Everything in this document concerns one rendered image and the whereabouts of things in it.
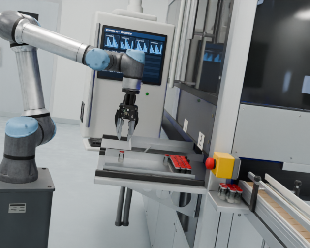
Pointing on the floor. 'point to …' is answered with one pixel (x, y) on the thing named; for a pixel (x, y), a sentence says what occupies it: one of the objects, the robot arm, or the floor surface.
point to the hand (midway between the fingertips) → (123, 137)
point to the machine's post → (226, 112)
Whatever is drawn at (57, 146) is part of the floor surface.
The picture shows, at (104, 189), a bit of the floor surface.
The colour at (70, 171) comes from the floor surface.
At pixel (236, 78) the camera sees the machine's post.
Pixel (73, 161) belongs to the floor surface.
